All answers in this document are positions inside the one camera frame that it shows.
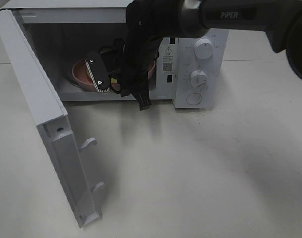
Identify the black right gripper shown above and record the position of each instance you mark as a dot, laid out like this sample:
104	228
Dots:
129	60

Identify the pink round plate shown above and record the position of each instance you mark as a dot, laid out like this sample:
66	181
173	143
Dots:
81	76

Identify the white timer knob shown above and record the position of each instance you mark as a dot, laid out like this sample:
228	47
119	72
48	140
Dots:
198	79

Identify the round door release button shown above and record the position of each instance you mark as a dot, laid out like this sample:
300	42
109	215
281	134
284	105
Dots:
194	99

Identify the white microwave door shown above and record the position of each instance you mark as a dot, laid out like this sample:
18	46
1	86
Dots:
51	120

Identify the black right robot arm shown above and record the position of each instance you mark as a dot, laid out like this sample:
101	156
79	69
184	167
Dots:
150	21

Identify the white microwave oven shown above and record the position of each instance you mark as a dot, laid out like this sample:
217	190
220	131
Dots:
52	39

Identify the white upper power knob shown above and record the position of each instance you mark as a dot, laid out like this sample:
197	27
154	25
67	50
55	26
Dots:
204	48

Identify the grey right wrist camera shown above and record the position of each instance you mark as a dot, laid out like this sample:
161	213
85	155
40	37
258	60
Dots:
97	72

